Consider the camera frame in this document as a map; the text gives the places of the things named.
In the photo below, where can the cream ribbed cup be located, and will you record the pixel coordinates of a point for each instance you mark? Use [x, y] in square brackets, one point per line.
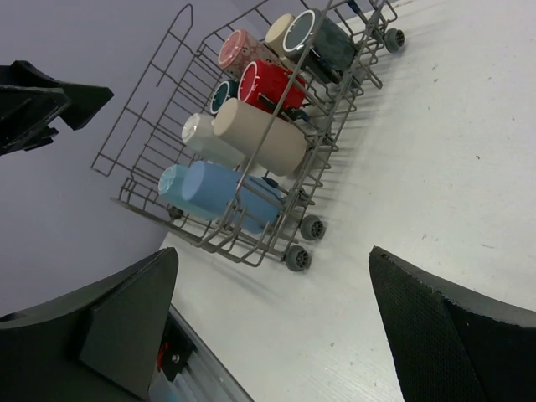
[276, 33]

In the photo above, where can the light blue cup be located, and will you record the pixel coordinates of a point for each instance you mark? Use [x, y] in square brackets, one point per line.
[170, 185]

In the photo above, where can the dark grey mug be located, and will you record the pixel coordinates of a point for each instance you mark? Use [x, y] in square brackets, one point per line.
[330, 51]

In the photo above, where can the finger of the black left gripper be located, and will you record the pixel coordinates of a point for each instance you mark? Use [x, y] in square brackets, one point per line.
[31, 100]

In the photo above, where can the red mug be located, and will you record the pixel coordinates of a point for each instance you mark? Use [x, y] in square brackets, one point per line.
[262, 85]

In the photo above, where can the white faceted mug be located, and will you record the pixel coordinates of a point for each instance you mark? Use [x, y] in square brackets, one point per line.
[198, 134]

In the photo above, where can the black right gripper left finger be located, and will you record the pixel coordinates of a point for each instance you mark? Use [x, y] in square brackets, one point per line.
[97, 343]

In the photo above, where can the dark green mug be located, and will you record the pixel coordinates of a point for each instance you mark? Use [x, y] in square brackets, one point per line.
[225, 90]

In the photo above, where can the grey wire dish rack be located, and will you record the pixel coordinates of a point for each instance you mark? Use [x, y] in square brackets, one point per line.
[179, 80]

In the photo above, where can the pink patterned mug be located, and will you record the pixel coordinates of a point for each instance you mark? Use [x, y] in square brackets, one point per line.
[240, 48]

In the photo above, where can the blue tumbler cup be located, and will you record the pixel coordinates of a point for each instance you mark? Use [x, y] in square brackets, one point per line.
[211, 187]

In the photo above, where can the aluminium mounting rail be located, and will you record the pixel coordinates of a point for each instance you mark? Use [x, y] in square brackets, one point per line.
[187, 370]

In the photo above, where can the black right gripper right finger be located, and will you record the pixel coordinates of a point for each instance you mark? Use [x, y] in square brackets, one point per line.
[450, 343]

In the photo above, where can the tall beige cup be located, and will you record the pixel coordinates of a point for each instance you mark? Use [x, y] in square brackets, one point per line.
[276, 145]

